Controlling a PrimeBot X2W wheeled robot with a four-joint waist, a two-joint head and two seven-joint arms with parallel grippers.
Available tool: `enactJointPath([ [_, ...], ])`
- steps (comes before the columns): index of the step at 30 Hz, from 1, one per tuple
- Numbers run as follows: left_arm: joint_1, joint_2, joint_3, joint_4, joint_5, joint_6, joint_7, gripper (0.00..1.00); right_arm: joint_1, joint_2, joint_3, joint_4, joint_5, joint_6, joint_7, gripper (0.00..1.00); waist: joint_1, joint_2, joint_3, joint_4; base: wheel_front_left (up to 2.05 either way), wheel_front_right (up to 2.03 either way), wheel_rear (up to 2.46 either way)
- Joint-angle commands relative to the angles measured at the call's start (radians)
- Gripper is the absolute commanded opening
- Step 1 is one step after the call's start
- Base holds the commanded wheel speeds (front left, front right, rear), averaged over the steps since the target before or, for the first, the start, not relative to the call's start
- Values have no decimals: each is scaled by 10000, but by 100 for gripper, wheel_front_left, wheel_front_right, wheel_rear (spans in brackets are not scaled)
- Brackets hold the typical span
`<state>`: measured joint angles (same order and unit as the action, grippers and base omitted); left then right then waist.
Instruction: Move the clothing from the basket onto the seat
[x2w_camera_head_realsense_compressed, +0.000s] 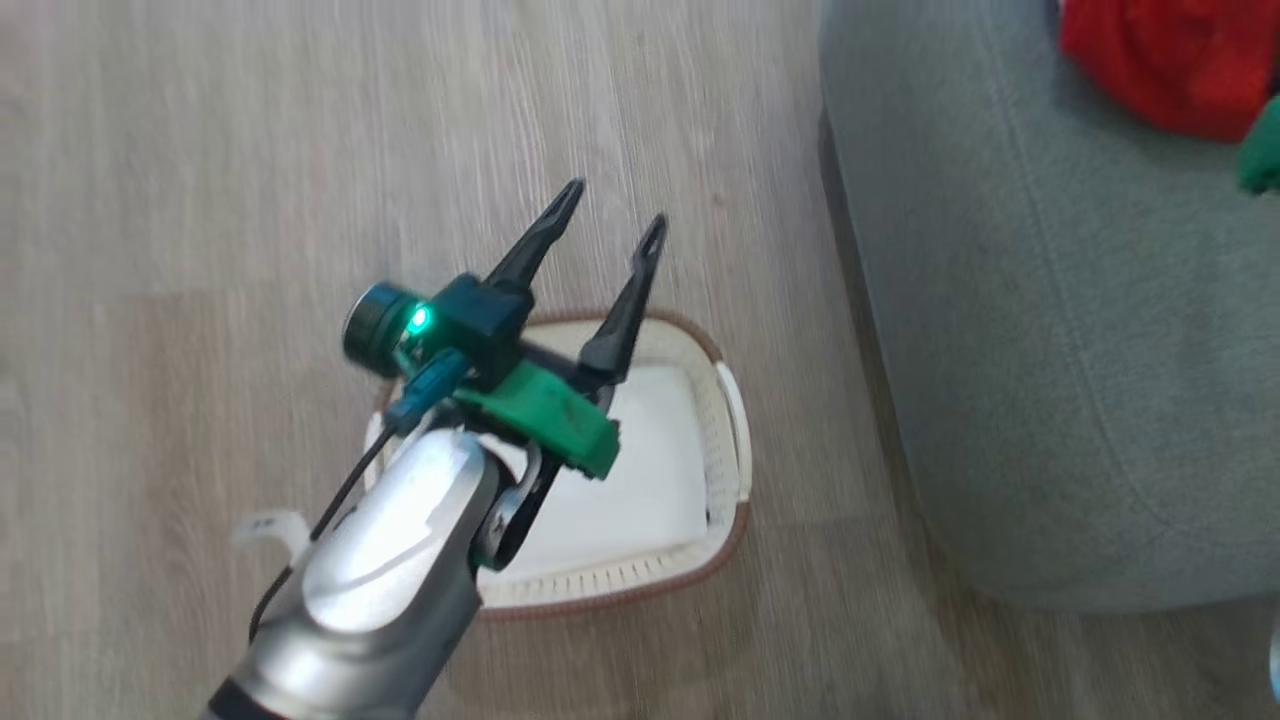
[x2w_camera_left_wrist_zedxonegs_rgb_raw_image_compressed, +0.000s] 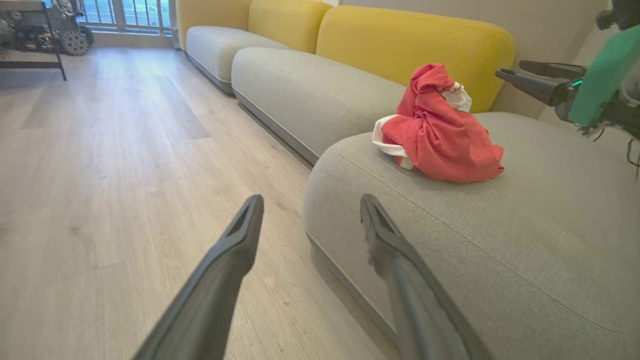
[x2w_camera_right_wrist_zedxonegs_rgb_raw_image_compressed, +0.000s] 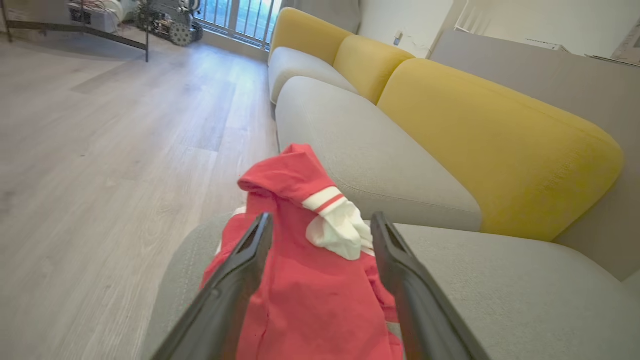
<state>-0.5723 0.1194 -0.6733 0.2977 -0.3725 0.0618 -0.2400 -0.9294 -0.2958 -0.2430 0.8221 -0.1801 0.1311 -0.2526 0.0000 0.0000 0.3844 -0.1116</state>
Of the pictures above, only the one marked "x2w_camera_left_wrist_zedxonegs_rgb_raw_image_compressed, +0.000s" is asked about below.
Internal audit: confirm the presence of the thin black right gripper cable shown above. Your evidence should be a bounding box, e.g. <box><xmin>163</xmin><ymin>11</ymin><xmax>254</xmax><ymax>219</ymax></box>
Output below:
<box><xmin>579</xmin><ymin>122</ymin><xmax>640</xmax><ymax>178</ymax></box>

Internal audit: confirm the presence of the wheeled robot vehicle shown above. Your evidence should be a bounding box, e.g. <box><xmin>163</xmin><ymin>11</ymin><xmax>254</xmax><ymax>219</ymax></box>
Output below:
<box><xmin>0</xmin><ymin>0</ymin><xmax>95</xmax><ymax>57</ymax></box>

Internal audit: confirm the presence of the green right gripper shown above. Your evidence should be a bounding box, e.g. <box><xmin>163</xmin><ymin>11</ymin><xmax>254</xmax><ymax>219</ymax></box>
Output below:
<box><xmin>495</xmin><ymin>25</ymin><xmax>640</xmax><ymax>132</ymax></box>

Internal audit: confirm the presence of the red garment with white trim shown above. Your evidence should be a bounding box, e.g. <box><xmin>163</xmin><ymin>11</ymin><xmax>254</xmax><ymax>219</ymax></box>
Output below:
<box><xmin>372</xmin><ymin>63</ymin><xmax>505</xmax><ymax>183</ymax></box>

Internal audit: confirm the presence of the black metal table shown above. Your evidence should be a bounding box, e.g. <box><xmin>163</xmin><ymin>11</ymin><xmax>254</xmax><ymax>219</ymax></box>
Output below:
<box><xmin>0</xmin><ymin>0</ymin><xmax>69</xmax><ymax>82</ymax></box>

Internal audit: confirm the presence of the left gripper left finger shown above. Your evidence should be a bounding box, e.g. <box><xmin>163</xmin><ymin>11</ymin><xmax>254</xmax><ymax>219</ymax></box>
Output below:
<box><xmin>132</xmin><ymin>194</ymin><xmax>265</xmax><ymax>360</ymax></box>

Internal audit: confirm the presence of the window railing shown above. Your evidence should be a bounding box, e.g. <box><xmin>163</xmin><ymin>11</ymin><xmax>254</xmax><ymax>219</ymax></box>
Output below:
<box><xmin>79</xmin><ymin>0</ymin><xmax>174</xmax><ymax>37</ymax></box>

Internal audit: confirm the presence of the wide yellow sofa backrest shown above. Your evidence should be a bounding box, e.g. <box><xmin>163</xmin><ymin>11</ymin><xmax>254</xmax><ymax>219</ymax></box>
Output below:
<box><xmin>315</xmin><ymin>5</ymin><xmax>516</xmax><ymax>114</ymax></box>

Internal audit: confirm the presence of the black right wrist camera unit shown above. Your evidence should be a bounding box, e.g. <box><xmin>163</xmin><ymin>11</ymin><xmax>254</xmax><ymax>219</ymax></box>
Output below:
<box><xmin>596</xmin><ymin>0</ymin><xmax>640</xmax><ymax>32</ymax></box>

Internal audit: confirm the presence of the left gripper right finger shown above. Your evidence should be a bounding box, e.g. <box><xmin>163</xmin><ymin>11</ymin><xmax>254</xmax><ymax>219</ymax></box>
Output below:
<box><xmin>360</xmin><ymin>194</ymin><xmax>494</xmax><ymax>360</ymax></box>

